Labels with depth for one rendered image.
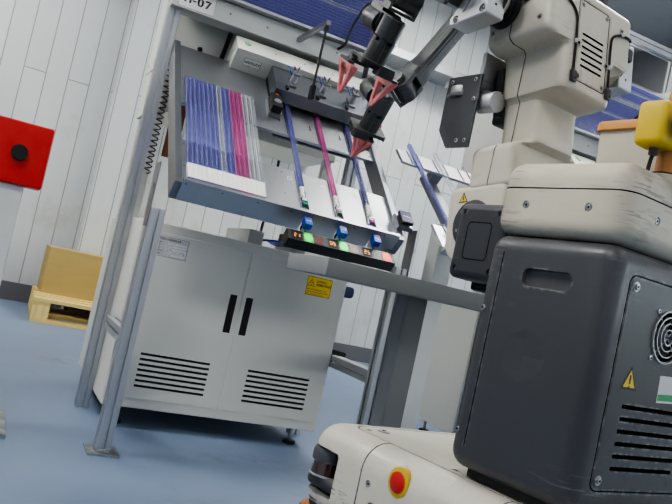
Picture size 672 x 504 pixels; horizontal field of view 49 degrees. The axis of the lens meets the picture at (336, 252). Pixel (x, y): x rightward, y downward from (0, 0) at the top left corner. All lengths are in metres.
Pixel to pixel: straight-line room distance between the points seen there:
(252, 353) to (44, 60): 3.49
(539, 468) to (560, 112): 0.78
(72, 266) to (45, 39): 1.59
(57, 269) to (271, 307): 2.61
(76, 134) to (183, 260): 3.22
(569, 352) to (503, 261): 0.20
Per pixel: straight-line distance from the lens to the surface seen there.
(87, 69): 5.51
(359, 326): 6.09
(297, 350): 2.45
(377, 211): 2.28
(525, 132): 1.59
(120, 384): 2.01
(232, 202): 2.03
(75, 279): 4.85
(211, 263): 2.33
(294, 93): 2.48
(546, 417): 1.17
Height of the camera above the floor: 0.54
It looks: 3 degrees up
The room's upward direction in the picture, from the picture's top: 12 degrees clockwise
